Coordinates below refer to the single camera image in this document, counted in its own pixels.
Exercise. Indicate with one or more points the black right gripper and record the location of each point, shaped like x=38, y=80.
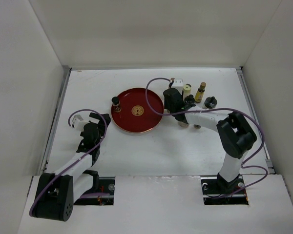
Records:
x=166, y=106

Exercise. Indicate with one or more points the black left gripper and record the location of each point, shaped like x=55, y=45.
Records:
x=97, y=116

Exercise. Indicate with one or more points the cream lid glass jar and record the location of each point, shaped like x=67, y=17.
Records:
x=186, y=90

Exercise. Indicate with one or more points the black cap spice bottle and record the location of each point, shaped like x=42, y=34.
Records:
x=116, y=104
x=197, y=126

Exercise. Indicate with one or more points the yellow label oil bottle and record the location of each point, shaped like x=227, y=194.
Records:
x=200, y=92

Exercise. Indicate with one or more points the black knob lid glass jar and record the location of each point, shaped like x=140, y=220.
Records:
x=189, y=101
x=210, y=103

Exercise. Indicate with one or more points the pink lid glass jar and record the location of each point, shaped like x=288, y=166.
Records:
x=183, y=125

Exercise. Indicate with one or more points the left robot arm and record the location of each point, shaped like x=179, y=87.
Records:
x=58, y=191

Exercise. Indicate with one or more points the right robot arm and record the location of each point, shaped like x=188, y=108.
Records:
x=236, y=135

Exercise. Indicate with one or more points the round red lacquer tray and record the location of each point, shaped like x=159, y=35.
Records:
x=139, y=112

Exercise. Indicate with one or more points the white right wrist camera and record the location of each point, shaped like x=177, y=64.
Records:
x=176, y=83

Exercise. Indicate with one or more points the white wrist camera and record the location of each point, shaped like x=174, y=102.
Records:
x=79, y=123
x=176, y=83

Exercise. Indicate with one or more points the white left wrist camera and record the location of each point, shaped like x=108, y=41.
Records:
x=79, y=123

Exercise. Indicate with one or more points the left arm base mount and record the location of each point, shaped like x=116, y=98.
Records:
x=101, y=194

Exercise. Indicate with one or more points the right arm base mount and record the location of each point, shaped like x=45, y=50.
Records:
x=218, y=192

